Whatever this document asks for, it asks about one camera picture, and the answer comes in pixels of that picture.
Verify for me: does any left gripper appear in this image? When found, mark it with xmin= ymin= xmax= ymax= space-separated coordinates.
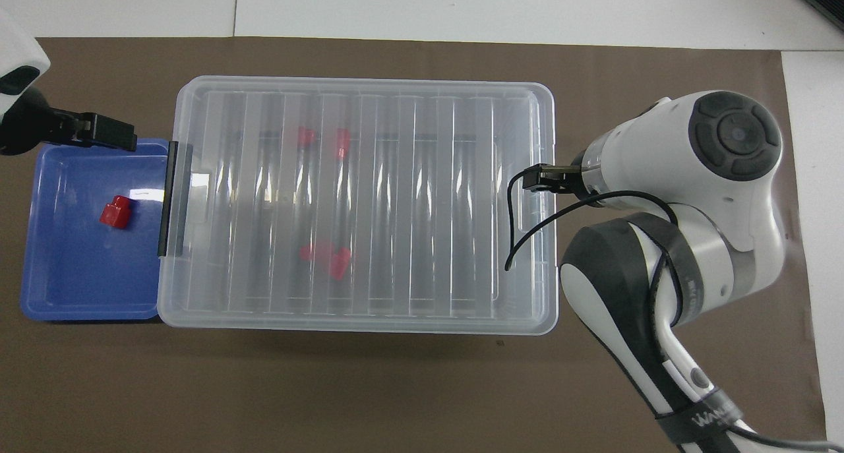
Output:
xmin=0 ymin=86 xmax=63 ymax=156

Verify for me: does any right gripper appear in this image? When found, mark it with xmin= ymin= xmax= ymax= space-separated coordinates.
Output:
xmin=542 ymin=164 xmax=586 ymax=197

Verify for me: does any clear plastic storage box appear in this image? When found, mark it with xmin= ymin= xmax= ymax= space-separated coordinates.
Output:
xmin=157 ymin=75 xmax=559 ymax=336
xmin=173 ymin=87 xmax=549 ymax=322

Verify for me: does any blue plastic tray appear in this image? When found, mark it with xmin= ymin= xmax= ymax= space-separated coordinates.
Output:
xmin=20 ymin=138 xmax=172 ymax=324

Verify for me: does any black cable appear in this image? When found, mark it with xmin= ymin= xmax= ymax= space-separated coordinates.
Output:
xmin=503 ymin=166 xmax=684 ymax=326

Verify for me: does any grey cable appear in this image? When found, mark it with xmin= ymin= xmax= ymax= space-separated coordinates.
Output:
xmin=729 ymin=423 xmax=844 ymax=453

